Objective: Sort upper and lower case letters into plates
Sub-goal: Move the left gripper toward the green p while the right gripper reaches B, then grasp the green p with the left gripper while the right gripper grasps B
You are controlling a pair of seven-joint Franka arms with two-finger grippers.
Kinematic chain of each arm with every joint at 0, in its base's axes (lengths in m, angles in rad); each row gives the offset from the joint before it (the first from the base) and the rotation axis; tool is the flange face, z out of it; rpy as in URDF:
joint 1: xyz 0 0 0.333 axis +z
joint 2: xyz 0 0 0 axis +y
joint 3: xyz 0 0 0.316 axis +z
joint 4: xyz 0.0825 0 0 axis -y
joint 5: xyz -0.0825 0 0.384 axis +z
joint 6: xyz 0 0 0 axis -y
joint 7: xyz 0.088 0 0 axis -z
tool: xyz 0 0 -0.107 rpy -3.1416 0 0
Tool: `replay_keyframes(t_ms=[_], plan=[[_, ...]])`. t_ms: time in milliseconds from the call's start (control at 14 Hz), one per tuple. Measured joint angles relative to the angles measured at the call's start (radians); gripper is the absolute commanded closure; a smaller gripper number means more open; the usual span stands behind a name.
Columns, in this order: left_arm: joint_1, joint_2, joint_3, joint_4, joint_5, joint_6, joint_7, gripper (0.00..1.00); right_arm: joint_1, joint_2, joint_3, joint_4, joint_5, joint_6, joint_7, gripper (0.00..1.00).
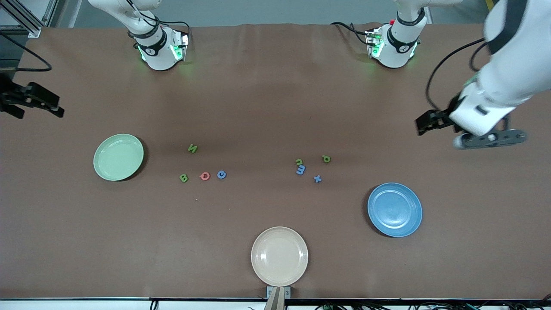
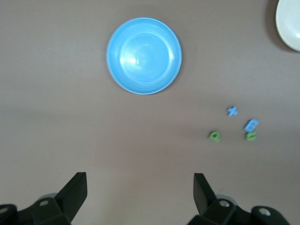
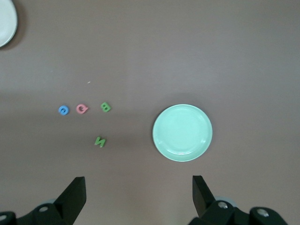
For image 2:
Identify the brown table mat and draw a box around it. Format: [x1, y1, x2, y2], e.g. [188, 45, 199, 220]
[0, 0, 300, 225]

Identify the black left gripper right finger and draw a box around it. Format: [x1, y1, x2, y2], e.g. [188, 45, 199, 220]
[187, 172, 291, 225]

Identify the green letter u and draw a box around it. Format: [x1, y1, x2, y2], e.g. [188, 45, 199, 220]
[245, 131, 258, 142]

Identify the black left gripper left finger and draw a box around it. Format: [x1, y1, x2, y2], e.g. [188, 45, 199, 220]
[0, 172, 88, 225]

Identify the beige plate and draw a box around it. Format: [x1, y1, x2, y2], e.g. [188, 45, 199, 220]
[275, 0, 300, 53]

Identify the blue letter m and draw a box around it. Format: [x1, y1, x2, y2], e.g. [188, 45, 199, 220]
[243, 118, 260, 132]

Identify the blue letter x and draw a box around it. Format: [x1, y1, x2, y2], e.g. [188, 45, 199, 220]
[226, 106, 239, 117]

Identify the green letter p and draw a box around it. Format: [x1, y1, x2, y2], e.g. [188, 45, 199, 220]
[208, 131, 222, 143]

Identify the blue plate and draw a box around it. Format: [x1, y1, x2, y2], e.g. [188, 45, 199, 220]
[106, 16, 183, 95]

